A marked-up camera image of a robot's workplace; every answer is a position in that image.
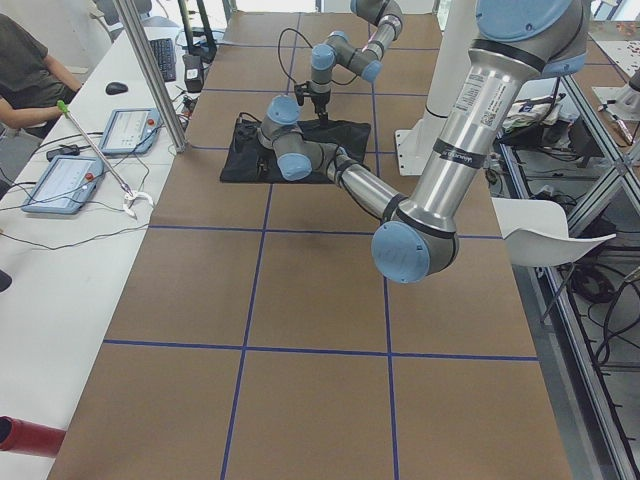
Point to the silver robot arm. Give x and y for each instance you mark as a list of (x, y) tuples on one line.
[(387, 17), (490, 49)]

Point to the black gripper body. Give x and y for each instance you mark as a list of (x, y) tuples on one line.
[(319, 100)]

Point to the red cylinder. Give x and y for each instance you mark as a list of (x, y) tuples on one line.
[(28, 438)]

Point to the black graphic t-shirt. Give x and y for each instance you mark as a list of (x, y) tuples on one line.
[(302, 153)]

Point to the white plastic chair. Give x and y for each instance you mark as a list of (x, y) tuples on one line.
[(537, 235)]

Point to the black keyboard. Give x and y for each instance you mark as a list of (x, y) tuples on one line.
[(164, 53)]

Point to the blue teach pendant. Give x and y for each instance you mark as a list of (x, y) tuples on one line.
[(130, 131), (65, 186)]

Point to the near blue teach pendant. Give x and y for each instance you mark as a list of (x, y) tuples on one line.
[(65, 186)]

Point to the black computer mouse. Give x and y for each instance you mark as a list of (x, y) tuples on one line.
[(116, 88)]

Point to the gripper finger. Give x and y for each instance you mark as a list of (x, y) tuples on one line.
[(323, 118)]

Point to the seated person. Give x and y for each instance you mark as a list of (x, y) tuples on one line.
[(32, 82)]

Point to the far blue teach pendant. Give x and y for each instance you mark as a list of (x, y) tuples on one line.
[(130, 131)]

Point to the reach grabber stick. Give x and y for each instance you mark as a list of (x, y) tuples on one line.
[(130, 195)]

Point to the aluminium frame post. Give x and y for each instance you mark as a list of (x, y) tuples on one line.
[(130, 19)]

